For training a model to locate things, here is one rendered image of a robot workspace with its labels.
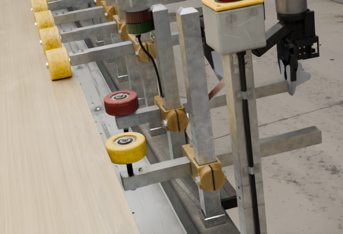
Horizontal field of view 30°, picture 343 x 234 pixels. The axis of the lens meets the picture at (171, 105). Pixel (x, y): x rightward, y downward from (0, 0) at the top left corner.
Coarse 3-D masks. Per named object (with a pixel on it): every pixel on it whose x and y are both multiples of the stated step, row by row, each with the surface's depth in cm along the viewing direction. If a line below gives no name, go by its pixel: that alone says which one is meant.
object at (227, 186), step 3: (225, 180) 148; (225, 183) 147; (228, 183) 147; (225, 186) 146; (228, 186) 146; (231, 186) 146; (225, 189) 145; (228, 189) 144; (231, 189) 144; (228, 192) 143; (231, 192) 143; (234, 192) 143; (231, 195) 142; (234, 195) 142
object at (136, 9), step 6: (138, 6) 142; (144, 6) 141; (126, 12) 139; (132, 12) 138; (138, 36) 142; (156, 42) 142; (144, 48) 143; (156, 66) 145; (156, 72) 146; (162, 96) 148
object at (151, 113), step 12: (264, 84) 158; (276, 84) 158; (216, 96) 155; (264, 96) 158; (144, 108) 154; (156, 108) 153; (120, 120) 150; (132, 120) 151; (144, 120) 152; (156, 120) 153
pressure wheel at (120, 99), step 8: (112, 96) 151; (120, 96) 150; (128, 96) 150; (136, 96) 149; (104, 104) 150; (112, 104) 147; (120, 104) 147; (128, 104) 147; (136, 104) 149; (112, 112) 148; (120, 112) 147; (128, 112) 148
